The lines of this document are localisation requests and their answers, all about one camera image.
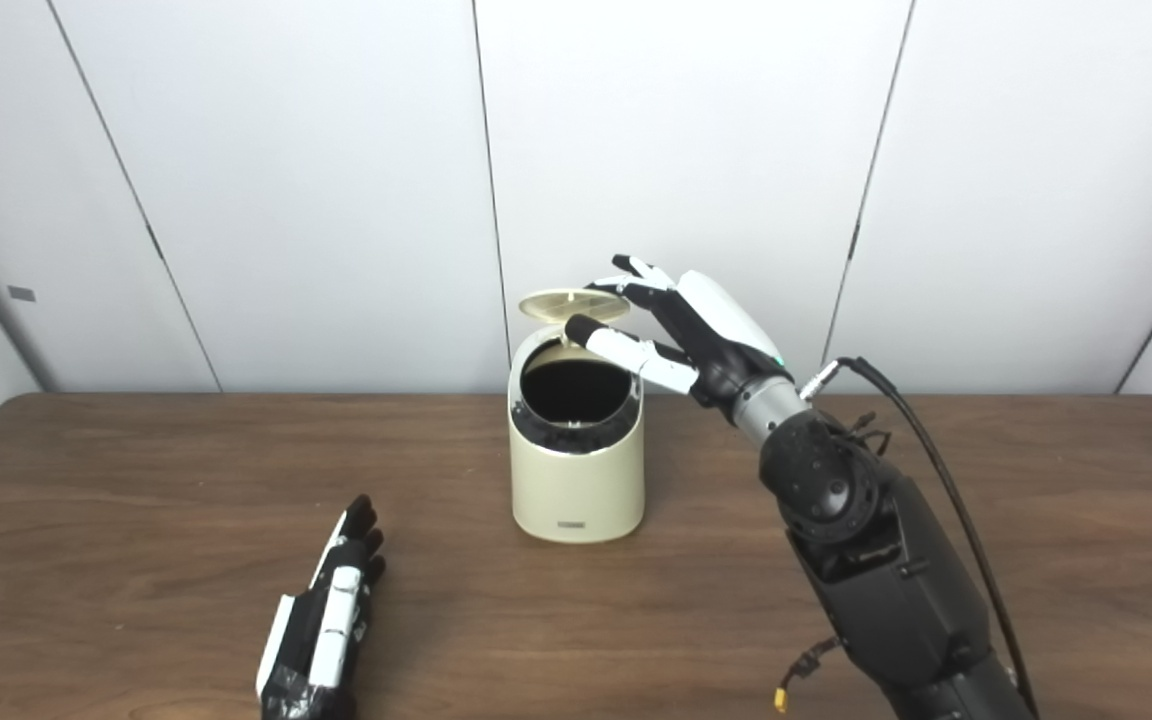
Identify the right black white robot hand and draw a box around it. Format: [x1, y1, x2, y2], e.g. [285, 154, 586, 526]
[564, 254, 797, 411]

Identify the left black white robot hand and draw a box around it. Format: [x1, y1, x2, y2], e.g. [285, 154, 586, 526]
[255, 494, 387, 720]

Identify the cream round bin lid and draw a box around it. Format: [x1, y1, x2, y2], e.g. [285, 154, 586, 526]
[518, 288, 632, 348]

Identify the cream-colored bin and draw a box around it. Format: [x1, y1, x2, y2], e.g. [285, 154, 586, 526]
[507, 325, 646, 544]

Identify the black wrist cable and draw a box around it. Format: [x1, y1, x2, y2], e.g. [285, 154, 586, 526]
[801, 356, 1040, 720]

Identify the thin yellow-tipped wire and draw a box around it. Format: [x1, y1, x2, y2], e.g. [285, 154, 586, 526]
[774, 637, 842, 713]

